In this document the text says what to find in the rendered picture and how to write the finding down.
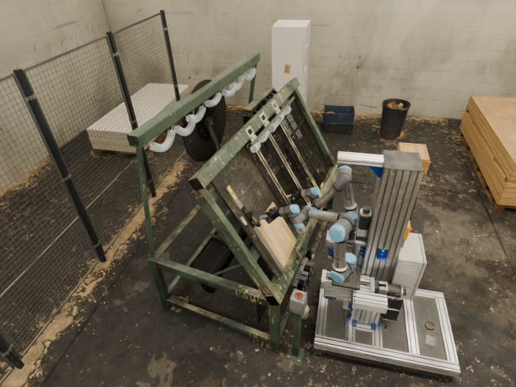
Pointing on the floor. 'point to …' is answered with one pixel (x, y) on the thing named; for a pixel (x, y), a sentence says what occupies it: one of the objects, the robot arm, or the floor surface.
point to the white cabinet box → (290, 54)
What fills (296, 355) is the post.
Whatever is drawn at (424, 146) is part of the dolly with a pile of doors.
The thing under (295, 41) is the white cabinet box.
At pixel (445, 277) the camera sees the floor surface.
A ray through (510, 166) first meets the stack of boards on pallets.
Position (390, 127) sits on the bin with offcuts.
